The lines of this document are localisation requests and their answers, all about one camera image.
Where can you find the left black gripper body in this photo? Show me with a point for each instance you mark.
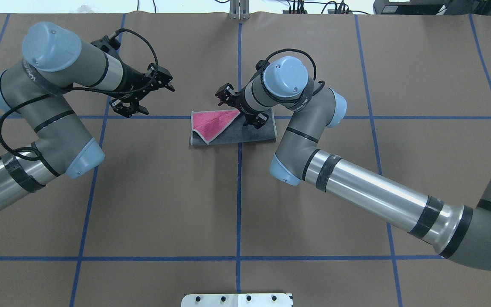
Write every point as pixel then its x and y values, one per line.
pixel 132 82

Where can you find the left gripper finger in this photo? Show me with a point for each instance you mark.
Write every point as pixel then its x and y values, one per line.
pixel 128 108
pixel 162 78

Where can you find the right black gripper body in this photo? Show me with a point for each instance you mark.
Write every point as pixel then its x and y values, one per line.
pixel 243 107

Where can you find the pink grey-backed towel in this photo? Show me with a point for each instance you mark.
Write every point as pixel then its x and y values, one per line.
pixel 221 127

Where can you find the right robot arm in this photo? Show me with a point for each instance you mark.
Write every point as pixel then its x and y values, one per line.
pixel 456 232

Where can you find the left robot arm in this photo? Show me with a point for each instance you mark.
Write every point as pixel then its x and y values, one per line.
pixel 42 135

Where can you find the black box with label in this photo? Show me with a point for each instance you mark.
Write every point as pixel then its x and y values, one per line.
pixel 407 7

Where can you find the aluminium frame post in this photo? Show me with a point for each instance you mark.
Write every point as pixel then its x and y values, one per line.
pixel 239 10

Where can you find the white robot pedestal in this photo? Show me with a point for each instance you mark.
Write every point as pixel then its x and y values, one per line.
pixel 238 300

